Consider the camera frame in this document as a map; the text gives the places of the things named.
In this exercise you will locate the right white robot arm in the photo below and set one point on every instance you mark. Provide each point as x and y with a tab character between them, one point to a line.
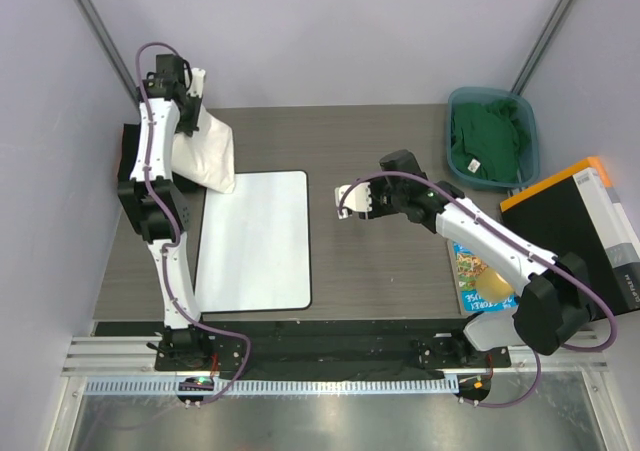
551	305

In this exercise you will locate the white t shirt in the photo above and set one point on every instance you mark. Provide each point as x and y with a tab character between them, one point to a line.
207	156

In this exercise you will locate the aluminium rail frame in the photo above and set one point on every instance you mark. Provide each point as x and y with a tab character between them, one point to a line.
124	366

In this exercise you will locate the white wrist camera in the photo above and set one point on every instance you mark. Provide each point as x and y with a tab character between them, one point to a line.
195	78
358	200

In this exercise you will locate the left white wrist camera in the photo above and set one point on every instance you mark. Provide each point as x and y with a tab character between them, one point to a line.
195	78

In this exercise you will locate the green t shirt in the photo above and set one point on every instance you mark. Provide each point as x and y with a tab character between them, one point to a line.
488	140

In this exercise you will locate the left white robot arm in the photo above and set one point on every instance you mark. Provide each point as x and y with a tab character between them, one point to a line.
168	99

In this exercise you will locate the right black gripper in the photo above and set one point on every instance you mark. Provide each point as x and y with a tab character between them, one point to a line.
376	211

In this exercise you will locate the black orange box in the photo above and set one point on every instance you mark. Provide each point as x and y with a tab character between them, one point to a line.
578	211

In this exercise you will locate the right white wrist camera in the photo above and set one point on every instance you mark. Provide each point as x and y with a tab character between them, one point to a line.
358	200

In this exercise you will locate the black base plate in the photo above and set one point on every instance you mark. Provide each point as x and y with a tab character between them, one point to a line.
244	343

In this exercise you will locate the white folding board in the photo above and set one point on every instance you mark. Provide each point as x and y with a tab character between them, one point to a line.
254	249

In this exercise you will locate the colourful picture book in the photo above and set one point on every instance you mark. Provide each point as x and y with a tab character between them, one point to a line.
466	267

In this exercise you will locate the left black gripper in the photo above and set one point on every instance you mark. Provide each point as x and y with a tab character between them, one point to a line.
190	126

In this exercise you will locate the teal plastic basket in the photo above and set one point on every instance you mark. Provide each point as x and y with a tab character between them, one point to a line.
529	160

